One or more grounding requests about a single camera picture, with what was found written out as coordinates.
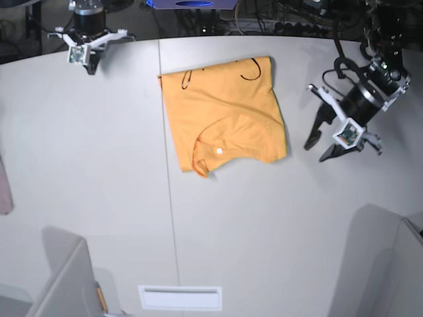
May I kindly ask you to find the pink cloth at left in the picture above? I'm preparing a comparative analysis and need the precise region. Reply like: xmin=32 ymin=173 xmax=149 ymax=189
xmin=0 ymin=159 xmax=14 ymax=215

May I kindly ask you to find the purple box with blue oval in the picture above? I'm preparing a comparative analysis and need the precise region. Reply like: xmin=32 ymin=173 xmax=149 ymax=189
xmin=152 ymin=0 xmax=239 ymax=10

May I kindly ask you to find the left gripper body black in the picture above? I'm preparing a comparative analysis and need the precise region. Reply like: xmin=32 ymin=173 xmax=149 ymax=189
xmin=339 ymin=82 xmax=385 ymax=127

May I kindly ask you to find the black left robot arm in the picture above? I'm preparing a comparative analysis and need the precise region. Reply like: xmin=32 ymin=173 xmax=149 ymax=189
xmin=304 ymin=1 xmax=411 ymax=162

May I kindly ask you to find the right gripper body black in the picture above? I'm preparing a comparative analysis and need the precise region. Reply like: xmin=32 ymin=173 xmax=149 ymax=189
xmin=71 ymin=6 xmax=106 ymax=42

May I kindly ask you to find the orange T-shirt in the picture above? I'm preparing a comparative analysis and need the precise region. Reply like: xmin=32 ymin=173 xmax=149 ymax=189
xmin=158 ymin=56 xmax=288 ymax=178

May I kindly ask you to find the grey bin lower right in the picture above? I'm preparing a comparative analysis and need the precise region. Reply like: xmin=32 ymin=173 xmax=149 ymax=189
xmin=357 ymin=217 xmax=422 ymax=316

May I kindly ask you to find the grey bin lower left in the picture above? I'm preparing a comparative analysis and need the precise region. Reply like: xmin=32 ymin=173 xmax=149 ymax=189
xmin=1 ymin=227 xmax=128 ymax=316

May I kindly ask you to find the grey bin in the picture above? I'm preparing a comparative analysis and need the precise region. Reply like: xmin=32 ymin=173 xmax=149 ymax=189
xmin=1 ymin=227 xmax=128 ymax=316
xmin=357 ymin=217 xmax=422 ymax=316

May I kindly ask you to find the black power strip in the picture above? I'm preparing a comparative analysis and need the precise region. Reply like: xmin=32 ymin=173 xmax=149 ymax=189
xmin=273 ymin=22 xmax=332 ymax=38

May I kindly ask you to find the white label plate on table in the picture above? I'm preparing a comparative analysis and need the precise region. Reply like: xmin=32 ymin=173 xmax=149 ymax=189
xmin=138 ymin=285 xmax=223 ymax=311

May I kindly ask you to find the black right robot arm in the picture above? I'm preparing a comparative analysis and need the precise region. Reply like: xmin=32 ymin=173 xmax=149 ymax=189
xmin=67 ymin=1 xmax=108 ymax=75

